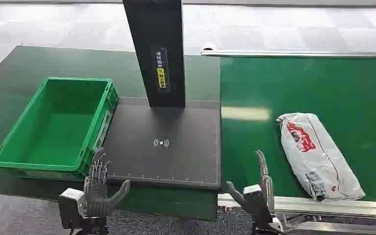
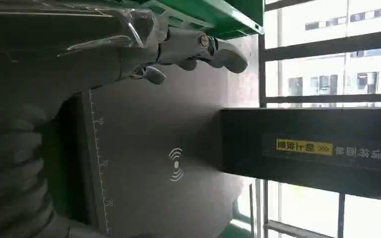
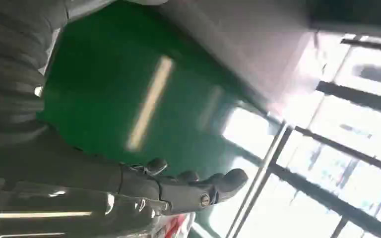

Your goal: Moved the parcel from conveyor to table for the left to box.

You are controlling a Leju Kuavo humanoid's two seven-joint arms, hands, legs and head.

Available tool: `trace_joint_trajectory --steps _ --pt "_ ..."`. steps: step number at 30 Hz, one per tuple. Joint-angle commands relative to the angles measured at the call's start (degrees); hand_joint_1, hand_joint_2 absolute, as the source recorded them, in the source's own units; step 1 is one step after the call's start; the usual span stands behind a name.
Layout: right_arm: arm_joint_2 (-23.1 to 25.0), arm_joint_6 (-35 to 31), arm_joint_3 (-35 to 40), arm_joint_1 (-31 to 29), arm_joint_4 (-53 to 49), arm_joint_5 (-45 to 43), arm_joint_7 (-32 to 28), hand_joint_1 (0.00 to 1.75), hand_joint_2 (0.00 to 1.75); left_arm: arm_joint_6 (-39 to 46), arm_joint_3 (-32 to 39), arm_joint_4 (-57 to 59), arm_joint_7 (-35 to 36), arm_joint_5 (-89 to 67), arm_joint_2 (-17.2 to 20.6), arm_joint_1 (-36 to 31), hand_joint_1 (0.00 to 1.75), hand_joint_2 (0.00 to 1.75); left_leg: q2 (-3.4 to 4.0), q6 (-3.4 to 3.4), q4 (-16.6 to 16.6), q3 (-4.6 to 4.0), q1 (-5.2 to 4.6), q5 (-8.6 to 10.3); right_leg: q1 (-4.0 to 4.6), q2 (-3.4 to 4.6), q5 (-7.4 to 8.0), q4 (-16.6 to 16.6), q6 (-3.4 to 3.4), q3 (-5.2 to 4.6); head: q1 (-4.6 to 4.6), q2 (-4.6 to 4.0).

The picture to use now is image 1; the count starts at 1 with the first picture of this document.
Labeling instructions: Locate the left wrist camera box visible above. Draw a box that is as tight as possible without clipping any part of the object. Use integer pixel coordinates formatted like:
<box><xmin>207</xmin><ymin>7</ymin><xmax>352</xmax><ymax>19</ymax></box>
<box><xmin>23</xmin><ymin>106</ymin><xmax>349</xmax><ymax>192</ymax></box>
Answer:
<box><xmin>58</xmin><ymin>188</ymin><xmax>89</xmax><ymax>230</ymax></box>

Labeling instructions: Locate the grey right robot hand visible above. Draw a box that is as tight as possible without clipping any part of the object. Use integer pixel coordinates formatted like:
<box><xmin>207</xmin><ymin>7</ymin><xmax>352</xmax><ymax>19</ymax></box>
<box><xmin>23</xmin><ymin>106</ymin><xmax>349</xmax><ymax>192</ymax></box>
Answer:
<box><xmin>226</xmin><ymin>149</ymin><xmax>276</xmax><ymax>228</ymax></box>

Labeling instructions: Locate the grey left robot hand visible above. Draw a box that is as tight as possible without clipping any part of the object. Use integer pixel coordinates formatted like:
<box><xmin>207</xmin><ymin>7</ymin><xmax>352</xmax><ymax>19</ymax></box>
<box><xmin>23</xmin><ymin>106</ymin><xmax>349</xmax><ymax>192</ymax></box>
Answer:
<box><xmin>83</xmin><ymin>147</ymin><xmax>132</xmax><ymax>218</ymax></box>

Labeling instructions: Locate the thin silver conveyor rail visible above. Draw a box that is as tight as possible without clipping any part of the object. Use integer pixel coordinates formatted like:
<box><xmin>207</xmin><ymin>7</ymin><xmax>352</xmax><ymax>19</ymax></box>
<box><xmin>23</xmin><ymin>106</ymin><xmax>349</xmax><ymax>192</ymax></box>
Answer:
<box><xmin>200</xmin><ymin>47</ymin><xmax>376</xmax><ymax>59</ymax></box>

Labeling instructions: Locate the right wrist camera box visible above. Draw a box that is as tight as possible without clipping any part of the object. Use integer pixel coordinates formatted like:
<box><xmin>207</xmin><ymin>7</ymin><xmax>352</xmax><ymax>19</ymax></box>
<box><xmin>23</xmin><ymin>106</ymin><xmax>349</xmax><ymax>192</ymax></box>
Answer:
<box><xmin>242</xmin><ymin>184</ymin><xmax>262</xmax><ymax>196</ymax></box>

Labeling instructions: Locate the white parcel bag, red print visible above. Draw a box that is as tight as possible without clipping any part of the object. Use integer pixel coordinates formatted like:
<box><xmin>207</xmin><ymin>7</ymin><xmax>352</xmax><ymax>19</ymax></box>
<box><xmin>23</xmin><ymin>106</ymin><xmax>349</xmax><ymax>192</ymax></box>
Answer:
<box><xmin>276</xmin><ymin>112</ymin><xmax>366</xmax><ymax>202</ymax></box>

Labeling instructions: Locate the green plastic crate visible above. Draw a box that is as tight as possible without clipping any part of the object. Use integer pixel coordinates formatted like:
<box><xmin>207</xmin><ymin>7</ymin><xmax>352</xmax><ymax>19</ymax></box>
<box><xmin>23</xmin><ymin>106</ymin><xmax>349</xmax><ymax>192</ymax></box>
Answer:
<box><xmin>0</xmin><ymin>76</ymin><xmax>119</xmax><ymax>182</ymax></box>

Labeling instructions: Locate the black scanner column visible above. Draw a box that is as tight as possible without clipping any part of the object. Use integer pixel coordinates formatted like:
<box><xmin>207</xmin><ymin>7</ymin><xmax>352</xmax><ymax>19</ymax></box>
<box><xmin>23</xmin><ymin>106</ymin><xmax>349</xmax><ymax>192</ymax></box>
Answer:
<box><xmin>122</xmin><ymin>0</ymin><xmax>187</xmax><ymax>109</ymax></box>

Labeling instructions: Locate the yellow and black column label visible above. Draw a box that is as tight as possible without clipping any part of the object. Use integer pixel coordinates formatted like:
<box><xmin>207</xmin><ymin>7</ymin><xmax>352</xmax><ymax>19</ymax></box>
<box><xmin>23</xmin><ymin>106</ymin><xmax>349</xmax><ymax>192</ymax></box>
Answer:
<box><xmin>156</xmin><ymin>47</ymin><xmax>170</xmax><ymax>94</ymax></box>

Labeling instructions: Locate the green conveyor belt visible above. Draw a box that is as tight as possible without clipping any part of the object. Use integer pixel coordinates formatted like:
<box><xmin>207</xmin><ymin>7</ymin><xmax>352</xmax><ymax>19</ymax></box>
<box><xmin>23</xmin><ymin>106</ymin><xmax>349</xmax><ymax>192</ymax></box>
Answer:
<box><xmin>219</xmin><ymin>56</ymin><xmax>376</xmax><ymax>203</ymax></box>

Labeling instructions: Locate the wide silver conveyor rail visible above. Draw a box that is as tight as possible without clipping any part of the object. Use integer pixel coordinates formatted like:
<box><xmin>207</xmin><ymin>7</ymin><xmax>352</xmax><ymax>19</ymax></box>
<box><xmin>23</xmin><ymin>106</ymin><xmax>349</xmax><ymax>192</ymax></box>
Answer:
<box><xmin>217</xmin><ymin>193</ymin><xmax>376</xmax><ymax>235</ymax></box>

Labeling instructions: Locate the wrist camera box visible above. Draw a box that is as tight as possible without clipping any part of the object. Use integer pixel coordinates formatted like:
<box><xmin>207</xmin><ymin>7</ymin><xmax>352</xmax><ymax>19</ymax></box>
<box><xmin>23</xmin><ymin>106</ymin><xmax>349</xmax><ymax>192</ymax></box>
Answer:
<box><xmin>58</xmin><ymin>188</ymin><xmax>89</xmax><ymax>230</ymax></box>
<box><xmin>242</xmin><ymin>184</ymin><xmax>262</xmax><ymax>196</ymax></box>

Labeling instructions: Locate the black scanner base plate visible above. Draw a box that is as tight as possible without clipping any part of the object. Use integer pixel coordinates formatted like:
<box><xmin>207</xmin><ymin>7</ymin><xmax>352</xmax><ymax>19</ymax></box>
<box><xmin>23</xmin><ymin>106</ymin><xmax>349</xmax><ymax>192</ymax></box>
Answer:
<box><xmin>103</xmin><ymin>96</ymin><xmax>223</xmax><ymax>191</ymax></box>

